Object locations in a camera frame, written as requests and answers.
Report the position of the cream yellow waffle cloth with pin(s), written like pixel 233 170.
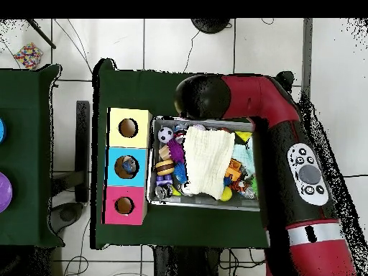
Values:
pixel 207 161

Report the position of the clear blue packet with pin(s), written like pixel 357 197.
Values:
pixel 128 167

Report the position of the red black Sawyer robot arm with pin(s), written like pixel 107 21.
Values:
pixel 270 103

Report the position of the shallow clear mesh bin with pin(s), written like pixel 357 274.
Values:
pixel 150 190

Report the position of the wooden box with three holes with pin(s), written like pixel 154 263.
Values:
pixel 112 167

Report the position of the purple spiky ball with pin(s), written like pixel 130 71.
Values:
pixel 175 150

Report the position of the blue spiky ball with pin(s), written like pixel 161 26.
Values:
pixel 181 172

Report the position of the brown wooden yo-yo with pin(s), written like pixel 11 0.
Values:
pixel 165 167

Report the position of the small soccer ball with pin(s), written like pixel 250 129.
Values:
pixel 165 134

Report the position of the black white striped toy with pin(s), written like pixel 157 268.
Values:
pixel 163 192

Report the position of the orange plastic toy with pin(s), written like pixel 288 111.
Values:
pixel 233 170

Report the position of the yellow ball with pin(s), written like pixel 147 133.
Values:
pixel 226 194

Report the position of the mint green waffle cloth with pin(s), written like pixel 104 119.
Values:
pixel 244 158

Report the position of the yellow toy block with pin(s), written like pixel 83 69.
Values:
pixel 244 136

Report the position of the dark green table cloth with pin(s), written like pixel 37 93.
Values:
pixel 138 92

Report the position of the black upright panel stand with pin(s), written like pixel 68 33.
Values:
pixel 83 149

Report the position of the black round floor base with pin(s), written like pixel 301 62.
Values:
pixel 210 24

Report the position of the dark green side table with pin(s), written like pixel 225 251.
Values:
pixel 29 144

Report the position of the blue round disc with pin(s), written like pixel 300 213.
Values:
pixel 2 131

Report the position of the multicoloured speckled toy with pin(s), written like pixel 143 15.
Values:
pixel 27 56

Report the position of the purple round disc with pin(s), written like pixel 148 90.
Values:
pixel 3 192

